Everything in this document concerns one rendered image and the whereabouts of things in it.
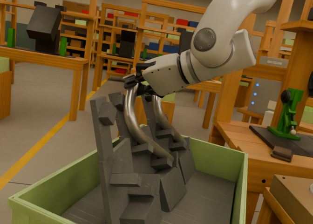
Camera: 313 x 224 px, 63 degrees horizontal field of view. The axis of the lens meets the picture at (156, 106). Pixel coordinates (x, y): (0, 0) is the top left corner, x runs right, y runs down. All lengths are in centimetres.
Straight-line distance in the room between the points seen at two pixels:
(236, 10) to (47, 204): 56
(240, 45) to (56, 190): 51
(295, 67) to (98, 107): 145
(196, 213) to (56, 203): 37
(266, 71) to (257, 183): 84
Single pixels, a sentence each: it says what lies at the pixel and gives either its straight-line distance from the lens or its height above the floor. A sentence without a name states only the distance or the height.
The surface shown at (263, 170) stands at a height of 86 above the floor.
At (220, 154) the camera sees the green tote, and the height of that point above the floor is 93.
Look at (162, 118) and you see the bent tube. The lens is 81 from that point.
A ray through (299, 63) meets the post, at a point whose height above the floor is 132.
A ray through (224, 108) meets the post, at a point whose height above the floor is 97.
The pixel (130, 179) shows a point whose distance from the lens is 51.
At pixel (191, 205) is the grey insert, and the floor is 85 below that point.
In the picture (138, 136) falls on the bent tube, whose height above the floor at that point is 104.
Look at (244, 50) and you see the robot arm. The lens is 57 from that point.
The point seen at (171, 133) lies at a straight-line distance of 82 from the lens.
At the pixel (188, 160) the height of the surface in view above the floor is 90.
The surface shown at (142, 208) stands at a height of 92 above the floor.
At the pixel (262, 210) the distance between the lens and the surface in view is 106.
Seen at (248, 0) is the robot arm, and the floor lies 138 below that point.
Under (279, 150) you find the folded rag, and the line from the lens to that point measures 123.
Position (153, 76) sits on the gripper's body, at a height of 120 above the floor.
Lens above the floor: 127
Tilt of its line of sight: 13 degrees down
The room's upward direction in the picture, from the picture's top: 10 degrees clockwise
